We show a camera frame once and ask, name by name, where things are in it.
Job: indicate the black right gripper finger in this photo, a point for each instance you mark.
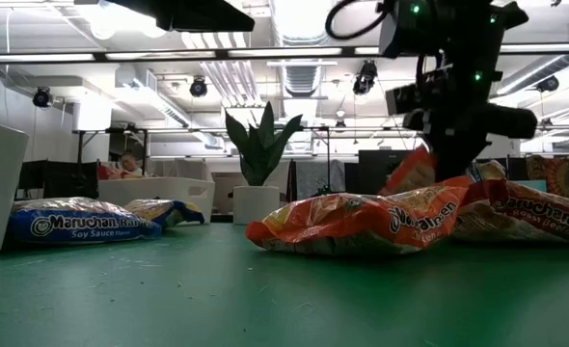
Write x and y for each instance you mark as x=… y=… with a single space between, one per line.
x=446 y=159
x=468 y=154

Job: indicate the blue soy sauce ramen packet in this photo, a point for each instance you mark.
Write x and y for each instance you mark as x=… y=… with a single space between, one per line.
x=169 y=212
x=492 y=171
x=82 y=226

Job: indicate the white plastic bin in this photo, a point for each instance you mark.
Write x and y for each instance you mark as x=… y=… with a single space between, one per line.
x=159 y=188
x=2 y=202

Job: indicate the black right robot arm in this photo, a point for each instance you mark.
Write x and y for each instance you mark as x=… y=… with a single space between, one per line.
x=439 y=29

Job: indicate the black background monitor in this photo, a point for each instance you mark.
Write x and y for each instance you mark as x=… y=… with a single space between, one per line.
x=369 y=168

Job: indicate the orange patterned tapestry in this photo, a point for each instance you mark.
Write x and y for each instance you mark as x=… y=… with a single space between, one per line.
x=552 y=176

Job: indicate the black ceiling spotlight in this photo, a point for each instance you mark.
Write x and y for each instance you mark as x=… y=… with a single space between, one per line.
x=198 y=88
x=548 y=84
x=365 y=77
x=42 y=97

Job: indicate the green snake plant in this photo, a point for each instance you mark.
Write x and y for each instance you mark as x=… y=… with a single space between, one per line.
x=260 y=154

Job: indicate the person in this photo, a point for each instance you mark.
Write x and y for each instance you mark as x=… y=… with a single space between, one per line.
x=131 y=164

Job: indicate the black background table stand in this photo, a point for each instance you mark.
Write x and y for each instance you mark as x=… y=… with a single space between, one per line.
x=79 y=144

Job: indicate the dark background screens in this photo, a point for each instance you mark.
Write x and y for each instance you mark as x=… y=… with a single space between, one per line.
x=58 y=178

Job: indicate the silver ceiling duct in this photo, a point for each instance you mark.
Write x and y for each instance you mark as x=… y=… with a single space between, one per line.
x=304 y=77

